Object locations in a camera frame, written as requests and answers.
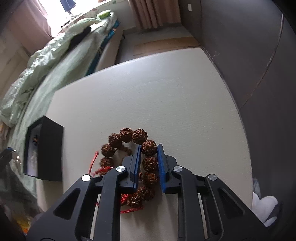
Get brown rudraksha bead bracelet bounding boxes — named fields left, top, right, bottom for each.
left=89, top=127, right=160, bottom=214

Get black jewelry box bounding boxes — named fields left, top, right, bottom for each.
left=23, top=116, right=64, bottom=182

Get white plush cushion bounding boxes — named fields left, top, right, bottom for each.
left=251, top=178, right=281, bottom=228

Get light green crumpled blanket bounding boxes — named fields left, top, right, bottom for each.
left=1, top=18, right=109, bottom=127

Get flattened cardboard on floor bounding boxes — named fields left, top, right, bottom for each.
left=133, top=37, right=200, bottom=57

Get bed with green sheet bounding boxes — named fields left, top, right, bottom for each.
left=0, top=14, right=125, bottom=204

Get black garment on bed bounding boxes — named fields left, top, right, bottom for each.
left=68, top=26, right=91, bottom=51

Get pink curtain left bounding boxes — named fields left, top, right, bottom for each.
left=8, top=0, right=53, bottom=54

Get pink curtain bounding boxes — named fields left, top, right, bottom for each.
left=128, top=0, right=181, bottom=30
left=8, top=0, right=53, bottom=54

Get pink curtain right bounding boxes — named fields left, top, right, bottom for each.
left=128, top=0, right=181, bottom=30

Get green pillow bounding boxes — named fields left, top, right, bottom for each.
left=96, top=10, right=111, bottom=20

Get hanging dark clothes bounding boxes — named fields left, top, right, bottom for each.
left=60, top=0, right=76, bottom=15

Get dark grey wardrobe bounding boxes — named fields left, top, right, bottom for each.
left=180, top=0, right=296, bottom=209

